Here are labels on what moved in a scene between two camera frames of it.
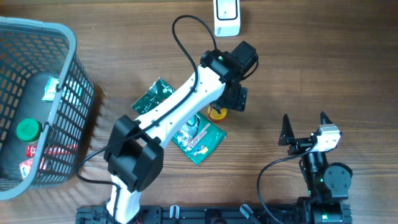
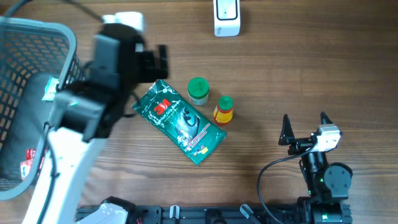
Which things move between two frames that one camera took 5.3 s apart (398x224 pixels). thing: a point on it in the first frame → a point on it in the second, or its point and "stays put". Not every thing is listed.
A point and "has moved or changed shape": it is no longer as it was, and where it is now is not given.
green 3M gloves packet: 198,138 stays put
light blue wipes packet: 50,89 stays put
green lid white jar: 29,129 has moved or changed shape
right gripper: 286,137 stays put
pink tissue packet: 25,167 stays put
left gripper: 237,100 → 158,73
